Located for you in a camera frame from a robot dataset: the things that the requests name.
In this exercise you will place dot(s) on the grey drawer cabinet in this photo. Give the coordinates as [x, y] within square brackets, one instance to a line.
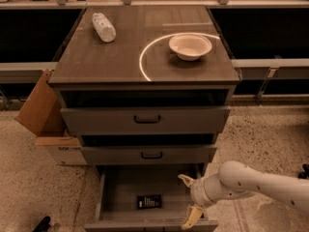
[139, 69]

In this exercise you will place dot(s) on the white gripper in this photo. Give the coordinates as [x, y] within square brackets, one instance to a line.
[197, 191]

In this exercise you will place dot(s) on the white paper bowl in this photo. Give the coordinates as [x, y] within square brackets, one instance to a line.
[190, 47]

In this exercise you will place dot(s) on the black chair caster wheel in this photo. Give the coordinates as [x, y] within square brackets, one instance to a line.
[305, 173]

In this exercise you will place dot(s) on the black object on floor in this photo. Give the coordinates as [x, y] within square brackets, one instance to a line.
[43, 226]

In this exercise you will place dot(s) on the middle grey drawer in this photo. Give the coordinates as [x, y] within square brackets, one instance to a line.
[148, 155]

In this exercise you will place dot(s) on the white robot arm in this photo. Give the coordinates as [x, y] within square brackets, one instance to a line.
[235, 180]

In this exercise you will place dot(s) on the grey drawer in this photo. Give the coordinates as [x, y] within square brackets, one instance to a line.
[148, 155]
[121, 185]
[145, 120]

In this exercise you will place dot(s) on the brown cardboard box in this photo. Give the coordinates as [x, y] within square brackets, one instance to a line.
[41, 115]

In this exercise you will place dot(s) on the black rxbar chocolate bar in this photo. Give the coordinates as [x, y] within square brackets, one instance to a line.
[149, 201]

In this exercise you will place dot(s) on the bottom grey drawer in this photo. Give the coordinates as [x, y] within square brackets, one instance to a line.
[121, 185]

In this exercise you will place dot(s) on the top grey drawer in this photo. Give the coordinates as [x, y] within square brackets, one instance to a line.
[145, 120]

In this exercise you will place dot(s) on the metal railing frame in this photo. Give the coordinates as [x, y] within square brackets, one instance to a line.
[259, 96]

